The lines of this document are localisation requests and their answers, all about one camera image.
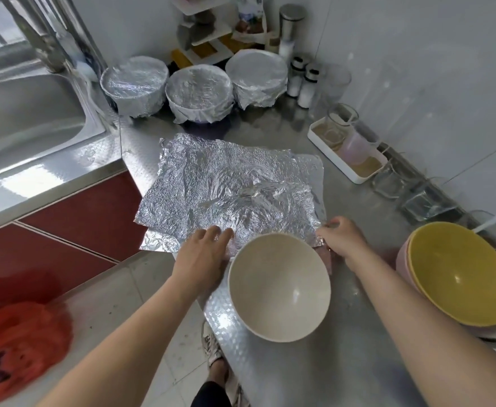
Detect person's left hand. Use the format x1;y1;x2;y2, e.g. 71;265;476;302
172;226;234;302

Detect person's right hand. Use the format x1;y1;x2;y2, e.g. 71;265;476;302
316;217;372;272

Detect stack of coloured bowls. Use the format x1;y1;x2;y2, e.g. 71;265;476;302
228;232;332;343

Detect foil-covered bowl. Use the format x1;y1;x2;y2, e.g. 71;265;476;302
99;55;169;118
165;64;234;125
135;135;327;255

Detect yellow bowl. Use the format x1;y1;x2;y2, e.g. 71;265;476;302
407;221;496;328

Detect foil-wrapped bowl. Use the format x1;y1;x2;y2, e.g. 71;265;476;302
225;49;289;111

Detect person's right forearm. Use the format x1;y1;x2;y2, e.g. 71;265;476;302
345;250;496;407

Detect person's left forearm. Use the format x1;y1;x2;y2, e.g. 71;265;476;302
36;279;224;407

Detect person's left white shoe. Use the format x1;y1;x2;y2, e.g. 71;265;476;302
201;322;225;370

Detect person's dark trousers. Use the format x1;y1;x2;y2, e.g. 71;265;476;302
190;381;232;407

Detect white rectangular tray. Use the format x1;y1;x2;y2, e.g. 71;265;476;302
307;116;389;185

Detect pink translucent cup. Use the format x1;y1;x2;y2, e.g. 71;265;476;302
340;127;378;166

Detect red kitchen cabinet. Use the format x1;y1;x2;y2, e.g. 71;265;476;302
0;171;147;306

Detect white spoon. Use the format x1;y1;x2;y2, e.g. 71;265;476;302
472;214;496;234

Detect white shaker with black lid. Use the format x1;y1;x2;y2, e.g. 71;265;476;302
286;57;307;98
296;65;321;110

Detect red plastic bag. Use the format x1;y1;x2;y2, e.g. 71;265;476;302
0;301;73;407

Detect tall white steel-capped bottle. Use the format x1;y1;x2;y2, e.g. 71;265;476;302
277;4;307;64

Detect stainless steel sink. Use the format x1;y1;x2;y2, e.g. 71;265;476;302
0;63;129;234

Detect white dish brush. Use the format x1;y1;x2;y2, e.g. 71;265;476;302
70;55;101;81

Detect white corner shelf rack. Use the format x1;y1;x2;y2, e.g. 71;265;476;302
170;0;270;68

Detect colourful snack packet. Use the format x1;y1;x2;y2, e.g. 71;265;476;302
233;0;268;43

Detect steel faucet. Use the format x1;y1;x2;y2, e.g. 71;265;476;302
0;0;69;75

